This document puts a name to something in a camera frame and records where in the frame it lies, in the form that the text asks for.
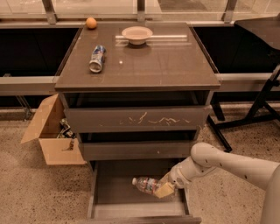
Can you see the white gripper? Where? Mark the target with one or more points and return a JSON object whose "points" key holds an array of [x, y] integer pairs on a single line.
{"points": [[177, 177]]}

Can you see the clear plastic water bottle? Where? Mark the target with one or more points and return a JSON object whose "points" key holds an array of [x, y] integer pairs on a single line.
{"points": [[146, 184]]}

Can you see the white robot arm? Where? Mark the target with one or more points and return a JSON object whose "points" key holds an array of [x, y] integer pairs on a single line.
{"points": [[205, 158]]}

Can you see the grey open bottom drawer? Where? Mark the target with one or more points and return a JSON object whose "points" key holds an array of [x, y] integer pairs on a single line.
{"points": [[114, 200]]}

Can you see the grey middle drawer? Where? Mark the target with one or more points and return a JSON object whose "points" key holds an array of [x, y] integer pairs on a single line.
{"points": [[136, 150]]}

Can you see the grey top drawer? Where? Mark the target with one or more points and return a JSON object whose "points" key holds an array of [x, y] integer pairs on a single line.
{"points": [[105, 120]]}

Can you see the grey drawer cabinet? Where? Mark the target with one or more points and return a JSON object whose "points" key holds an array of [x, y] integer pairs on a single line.
{"points": [[168, 70]]}

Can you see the cans inside cardboard box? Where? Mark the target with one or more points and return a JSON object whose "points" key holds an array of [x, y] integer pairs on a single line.
{"points": [[66, 131]]}

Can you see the open cardboard box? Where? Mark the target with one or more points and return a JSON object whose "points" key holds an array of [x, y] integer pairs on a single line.
{"points": [[45, 127]]}

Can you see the crushed blue soda can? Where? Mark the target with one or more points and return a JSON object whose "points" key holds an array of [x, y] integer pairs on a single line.
{"points": [[97, 59]]}

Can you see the white paper bowl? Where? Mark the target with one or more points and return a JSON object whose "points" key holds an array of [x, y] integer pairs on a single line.
{"points": [[137, 35]]}

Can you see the orange fruit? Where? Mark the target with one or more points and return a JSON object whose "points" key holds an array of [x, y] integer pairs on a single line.
{"points": [[91, 23]]}

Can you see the black rolling table stand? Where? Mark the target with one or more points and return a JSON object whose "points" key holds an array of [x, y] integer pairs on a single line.
{"points": [[266, 29]]}

